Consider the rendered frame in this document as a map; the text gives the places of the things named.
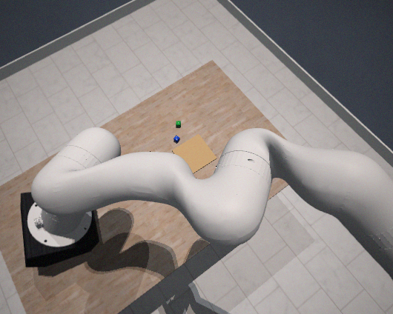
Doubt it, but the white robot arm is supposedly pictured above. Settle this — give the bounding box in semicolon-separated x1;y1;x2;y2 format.
27;127;393;280

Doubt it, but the tan flat mat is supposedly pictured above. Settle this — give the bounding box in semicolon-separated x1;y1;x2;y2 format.
172;134;217;174

